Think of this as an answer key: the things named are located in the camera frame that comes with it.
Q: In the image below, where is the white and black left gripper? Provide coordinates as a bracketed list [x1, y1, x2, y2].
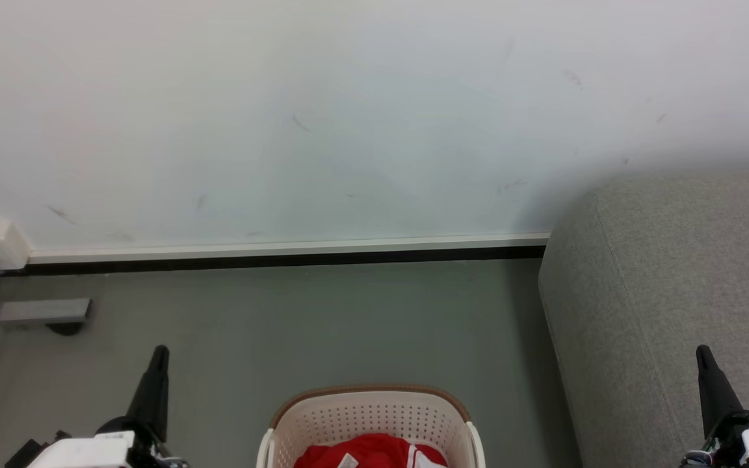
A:
[27, 345, 188, 468]

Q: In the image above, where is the grey fabric sofa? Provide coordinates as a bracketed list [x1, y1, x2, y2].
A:
[538, 170, 749, 468]

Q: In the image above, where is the white and black baseboard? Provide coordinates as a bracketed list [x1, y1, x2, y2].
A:
[0, 232, 551, 277]

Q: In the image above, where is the red and white clothing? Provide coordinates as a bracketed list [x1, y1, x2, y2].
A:
[293, 433, 448, 468]

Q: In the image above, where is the grey metal frame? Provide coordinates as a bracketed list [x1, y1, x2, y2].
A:
[0, 252, 93, 423]

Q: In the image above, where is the cream perforated plastic laundry basket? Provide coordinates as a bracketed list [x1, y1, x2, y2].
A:
[256, 383, 486, 468]

